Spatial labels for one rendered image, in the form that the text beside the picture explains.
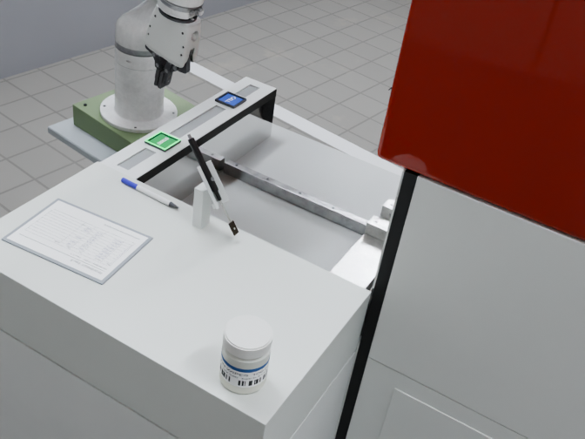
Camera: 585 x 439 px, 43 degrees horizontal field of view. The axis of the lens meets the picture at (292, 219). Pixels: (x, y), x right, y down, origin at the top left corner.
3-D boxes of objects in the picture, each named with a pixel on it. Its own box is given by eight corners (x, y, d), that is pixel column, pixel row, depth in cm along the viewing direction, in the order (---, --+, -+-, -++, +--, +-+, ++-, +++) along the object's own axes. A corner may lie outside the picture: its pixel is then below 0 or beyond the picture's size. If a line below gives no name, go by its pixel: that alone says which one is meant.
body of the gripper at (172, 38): (211, 14, 142) (198, 63, 149) (171, -12, 144) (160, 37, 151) (188, 24, 136) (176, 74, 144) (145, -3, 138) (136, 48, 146)
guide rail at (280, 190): (414, 253, 163) (417, 241, 161) (411, 257, 162) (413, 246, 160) (227, 169, 180) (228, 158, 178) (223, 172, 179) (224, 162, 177)
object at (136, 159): (271, 135, 196) (277, 87, 187) (133, 234, 155) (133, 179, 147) (241, 123, 199) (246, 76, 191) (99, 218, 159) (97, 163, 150)
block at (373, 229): (404, 240, 156) (407, 229, 154) (398, 248, 154) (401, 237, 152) (371, 225, 159) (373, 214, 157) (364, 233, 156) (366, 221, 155)
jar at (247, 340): (275, 373, 111) (282, 327, 105) (249, 402, 106) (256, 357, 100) (236, 351, 113) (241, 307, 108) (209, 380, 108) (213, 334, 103)
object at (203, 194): (227, 228, 138) (233, 169, 130) (215, 239, 135) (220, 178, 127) (201, 216, 140) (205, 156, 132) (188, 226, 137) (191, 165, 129)
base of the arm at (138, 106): (84, 107, 184) (82, 38, 172) (144, 86, 196) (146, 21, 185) (132, 141, 175) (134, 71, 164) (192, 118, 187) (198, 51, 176)
